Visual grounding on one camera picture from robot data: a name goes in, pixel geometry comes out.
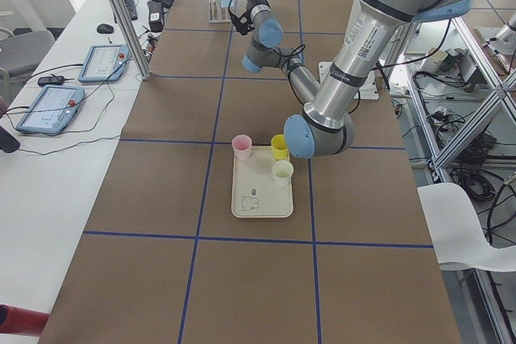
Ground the black computer mouse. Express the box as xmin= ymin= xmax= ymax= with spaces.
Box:
xmin=96 ymin=23 xmax=114 ymax=34

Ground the near teach pendant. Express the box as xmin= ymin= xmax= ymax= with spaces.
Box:
xmin=15 ymin=85 xmax=85 ymax=135

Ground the white wire cup rack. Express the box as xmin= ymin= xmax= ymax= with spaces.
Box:
xmin=208 ymin=0 xmax=234 ymax=23

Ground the red cylinder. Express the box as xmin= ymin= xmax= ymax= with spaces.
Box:
xmin=1 ymin=305 xmax=49 ymax=337

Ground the cream plastic tray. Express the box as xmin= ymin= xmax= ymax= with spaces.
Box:
xmin=231 ymin=146 xmax=293 ymax=218

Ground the yellow cup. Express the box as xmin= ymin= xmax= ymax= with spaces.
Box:
xmin=271 ymin=134 xmax=289 ymax=160

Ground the black keyboard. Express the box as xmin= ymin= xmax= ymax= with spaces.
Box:
xmin=123 ymin=0 xmax=138 ymax=20

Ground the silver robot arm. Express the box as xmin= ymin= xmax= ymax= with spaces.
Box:
xmin=231 ymin=0 xmax=472 ymax=159

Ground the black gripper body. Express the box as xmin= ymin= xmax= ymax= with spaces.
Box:
xmin=245 ymin=0 xmax=269 ymax=28

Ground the aluminium frame post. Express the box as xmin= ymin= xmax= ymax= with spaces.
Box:
xmin=109 ymin=0 xmax=150 ymax=81

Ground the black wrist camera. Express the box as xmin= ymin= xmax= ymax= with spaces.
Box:
xmin=230 ymin=14 xmax=254 ymax=35

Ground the pink cup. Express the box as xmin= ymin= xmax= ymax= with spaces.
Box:
xmin=231 ymin=135 xmax=252 ymax=160

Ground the white plastic chair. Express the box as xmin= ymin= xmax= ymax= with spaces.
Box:
xmin=417 ymin=183 xmax=515 ymax=272

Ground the teach pendant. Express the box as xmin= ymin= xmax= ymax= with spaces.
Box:
xmin=15 ymin=85 xmax=85 ymax=135
xmin=77 ymin=44 xmax=129 ymax=83

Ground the far teach pendant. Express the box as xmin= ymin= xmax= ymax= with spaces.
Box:
xmin=77 ymin=44 xmax=129 ymax=83

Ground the pale green cup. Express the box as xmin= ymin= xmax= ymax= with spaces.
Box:
xmin=272 ymin=160 xmax=293 ymax=187

